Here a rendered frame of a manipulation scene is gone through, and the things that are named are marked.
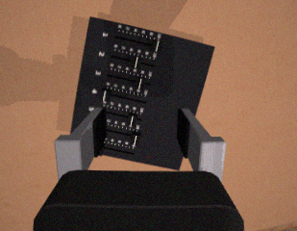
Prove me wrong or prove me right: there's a black lighting desk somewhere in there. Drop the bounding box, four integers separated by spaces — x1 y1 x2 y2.
70 16 215 170

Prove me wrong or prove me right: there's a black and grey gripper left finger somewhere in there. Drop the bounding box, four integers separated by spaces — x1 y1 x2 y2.
54 108 107 180

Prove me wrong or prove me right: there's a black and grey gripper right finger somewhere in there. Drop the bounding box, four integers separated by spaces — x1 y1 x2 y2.
177 109 227 183

